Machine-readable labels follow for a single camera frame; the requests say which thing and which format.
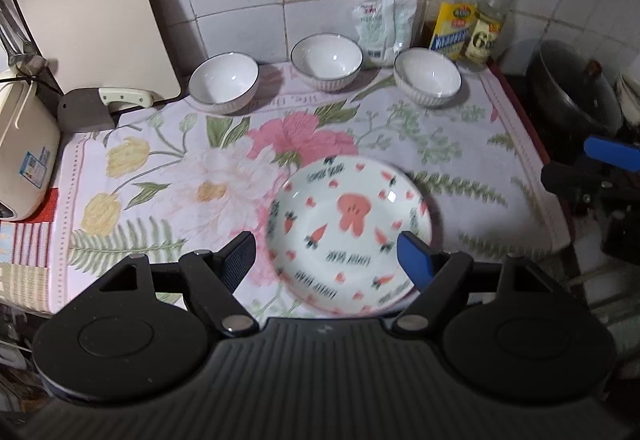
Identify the striped cloth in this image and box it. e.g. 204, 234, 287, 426
0, 187, 61, 316

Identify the metal ladle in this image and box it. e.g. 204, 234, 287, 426
0, 0, 46, 76

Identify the white salt bag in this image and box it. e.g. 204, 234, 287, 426
352, 0, 418, 68

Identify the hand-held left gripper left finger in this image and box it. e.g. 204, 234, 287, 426
95, 231, 261, 339

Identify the vinegar bottle with yellow cap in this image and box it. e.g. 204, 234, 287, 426
464, 0, 518, 71

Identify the floral tablecloth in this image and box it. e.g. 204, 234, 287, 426
50, 60, 573, 318

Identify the white ribbed bowl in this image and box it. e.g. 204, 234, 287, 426
188, 52, 260, 115
290, 33, 364, 92
393, 48, 462, 108

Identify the cleaver with cream handle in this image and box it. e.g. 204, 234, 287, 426
56, 87, 158, 133

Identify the black wok with lid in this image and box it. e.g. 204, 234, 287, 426
530, 40, 626, 146

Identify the white cutting board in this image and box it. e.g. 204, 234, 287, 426
8, 0, 182, 103

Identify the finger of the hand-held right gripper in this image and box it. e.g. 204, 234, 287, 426
541, 135, 640, 203

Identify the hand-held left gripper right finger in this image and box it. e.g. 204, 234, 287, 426
390, 231, 547, 337

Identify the pink rabbit print plate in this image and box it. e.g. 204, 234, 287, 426
263, 156, 433, 316

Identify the oil bottle with orange cap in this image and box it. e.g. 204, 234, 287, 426
422, 0, 488, 63

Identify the cream rice cooker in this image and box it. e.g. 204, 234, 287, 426
0, 67, 62, 222

